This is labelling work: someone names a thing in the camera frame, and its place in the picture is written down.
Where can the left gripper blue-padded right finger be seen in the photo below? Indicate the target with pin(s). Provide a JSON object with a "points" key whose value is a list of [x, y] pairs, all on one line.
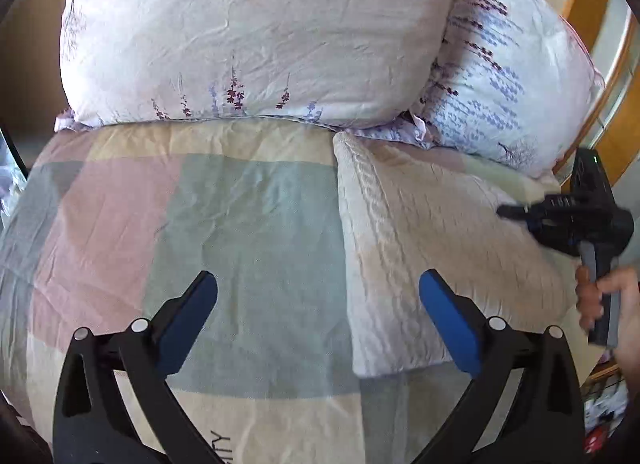
{"points": [[545, 423]]}

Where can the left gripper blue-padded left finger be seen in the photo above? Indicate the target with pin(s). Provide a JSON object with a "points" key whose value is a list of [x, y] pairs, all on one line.
{"points": [[91, 423]]}

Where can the beige cable-knit sweater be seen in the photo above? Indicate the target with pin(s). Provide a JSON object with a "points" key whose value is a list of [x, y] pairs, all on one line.
{"points": [[405, 211]]}

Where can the person's right hand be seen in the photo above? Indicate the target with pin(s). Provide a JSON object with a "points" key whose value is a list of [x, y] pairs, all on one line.
{"points": [[624, 281]]}

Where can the white lavender-print pillow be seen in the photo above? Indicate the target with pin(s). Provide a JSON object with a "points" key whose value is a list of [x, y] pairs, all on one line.
{"points": [[512, 82]]}

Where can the pastel patchwork bed sheet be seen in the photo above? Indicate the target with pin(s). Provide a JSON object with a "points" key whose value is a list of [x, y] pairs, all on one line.
{"points": [[115, 221]]}

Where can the pink floral pillow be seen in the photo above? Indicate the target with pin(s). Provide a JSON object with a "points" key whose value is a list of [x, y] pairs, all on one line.
{"points": [[344, 63]]}

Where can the wooden headboard frame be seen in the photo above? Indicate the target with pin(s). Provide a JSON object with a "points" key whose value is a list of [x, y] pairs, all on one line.
{"points": [[610, 31]]}

